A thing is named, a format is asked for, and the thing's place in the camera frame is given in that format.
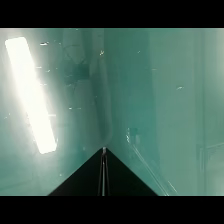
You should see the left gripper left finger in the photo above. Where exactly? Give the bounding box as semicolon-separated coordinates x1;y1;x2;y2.
48;147;105;197

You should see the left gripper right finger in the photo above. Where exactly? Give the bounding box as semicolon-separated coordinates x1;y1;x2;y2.
103;147;159;197

